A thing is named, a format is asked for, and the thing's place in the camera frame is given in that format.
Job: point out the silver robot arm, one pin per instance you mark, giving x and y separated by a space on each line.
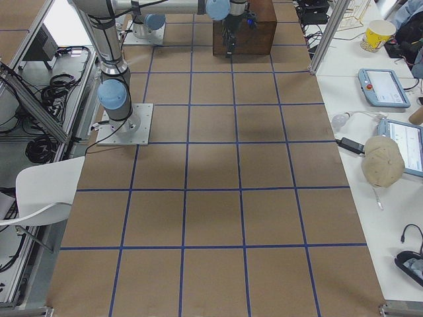
150 23
99 19

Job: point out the yellow popcorn paper cup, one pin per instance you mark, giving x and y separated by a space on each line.
377 33

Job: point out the aluminium frame post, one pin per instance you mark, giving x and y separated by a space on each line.
328 34

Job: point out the far blue teach pendant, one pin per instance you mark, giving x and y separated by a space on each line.
381 88

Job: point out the dark wooden drawer cabinet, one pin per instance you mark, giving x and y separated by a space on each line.
249 42

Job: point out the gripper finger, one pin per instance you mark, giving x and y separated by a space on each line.
226 37
230 49

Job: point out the beige baseball cap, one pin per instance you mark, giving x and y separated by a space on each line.
383 163

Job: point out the black power adapter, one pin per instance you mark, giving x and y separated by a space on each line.
351 145

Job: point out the blue teach pendant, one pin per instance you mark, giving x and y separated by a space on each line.
409 140
381 88

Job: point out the white light bulb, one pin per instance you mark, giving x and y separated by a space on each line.
339 120

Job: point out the near blue teach pendant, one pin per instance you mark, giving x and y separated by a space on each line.
409 140

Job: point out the white plastic chair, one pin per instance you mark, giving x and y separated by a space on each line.
44 195

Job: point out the gold wire rack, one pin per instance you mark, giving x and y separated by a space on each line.
354 15

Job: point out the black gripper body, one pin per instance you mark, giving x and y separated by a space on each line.
232 23

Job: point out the cardboard tube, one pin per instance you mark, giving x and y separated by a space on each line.
417 117

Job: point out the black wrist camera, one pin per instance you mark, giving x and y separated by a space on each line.
251 19

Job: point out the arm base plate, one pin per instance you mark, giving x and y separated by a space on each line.
135 131
156 38

